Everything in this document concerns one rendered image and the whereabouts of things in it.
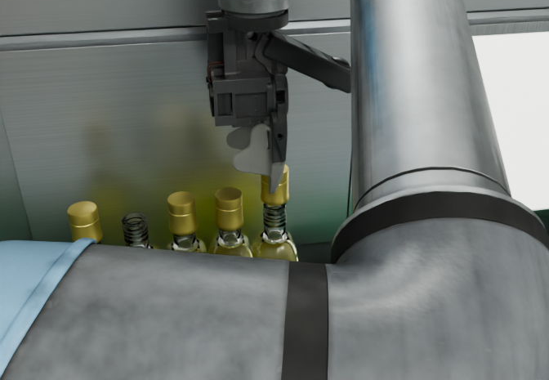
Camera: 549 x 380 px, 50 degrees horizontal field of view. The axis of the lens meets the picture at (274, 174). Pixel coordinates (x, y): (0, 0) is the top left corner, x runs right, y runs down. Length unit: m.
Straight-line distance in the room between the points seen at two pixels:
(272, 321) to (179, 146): 0.65
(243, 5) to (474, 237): 0.42
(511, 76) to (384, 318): 0.76
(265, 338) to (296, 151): 0.68
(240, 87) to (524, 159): 0.54
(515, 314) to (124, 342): 0.13
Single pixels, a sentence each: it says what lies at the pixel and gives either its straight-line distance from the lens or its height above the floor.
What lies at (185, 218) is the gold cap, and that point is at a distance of 0.72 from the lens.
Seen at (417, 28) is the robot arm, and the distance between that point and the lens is 0.34.
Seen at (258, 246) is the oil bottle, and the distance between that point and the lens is 0.76.
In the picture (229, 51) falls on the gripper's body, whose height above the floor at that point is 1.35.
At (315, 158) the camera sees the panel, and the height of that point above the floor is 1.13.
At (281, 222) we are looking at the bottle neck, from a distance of 0.74.
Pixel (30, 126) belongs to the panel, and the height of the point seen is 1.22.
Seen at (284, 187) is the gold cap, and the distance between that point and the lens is 0.71.
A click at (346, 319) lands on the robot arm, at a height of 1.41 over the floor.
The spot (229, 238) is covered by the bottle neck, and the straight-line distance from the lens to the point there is 0.74.
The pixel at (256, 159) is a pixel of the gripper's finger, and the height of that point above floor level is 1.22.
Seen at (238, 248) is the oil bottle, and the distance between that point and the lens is 0.75.
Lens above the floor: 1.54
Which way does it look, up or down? 30 degrees down
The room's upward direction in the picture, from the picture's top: straight up
